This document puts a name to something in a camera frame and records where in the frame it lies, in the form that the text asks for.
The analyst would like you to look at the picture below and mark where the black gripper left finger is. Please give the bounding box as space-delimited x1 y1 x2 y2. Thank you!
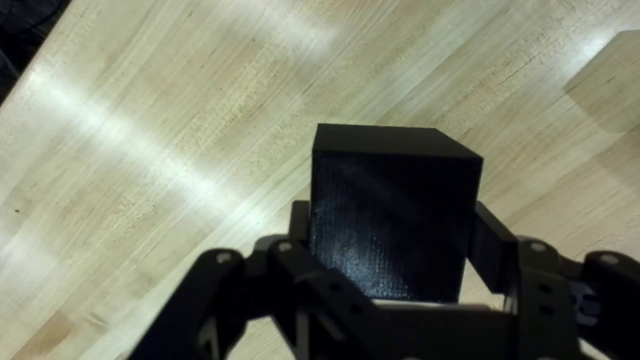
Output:
128 198 376 360

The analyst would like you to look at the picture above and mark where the black cube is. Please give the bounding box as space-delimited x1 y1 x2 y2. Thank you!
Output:
307 123 483 304

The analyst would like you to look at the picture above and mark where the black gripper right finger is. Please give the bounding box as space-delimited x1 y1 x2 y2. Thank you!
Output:
468 200 640 360

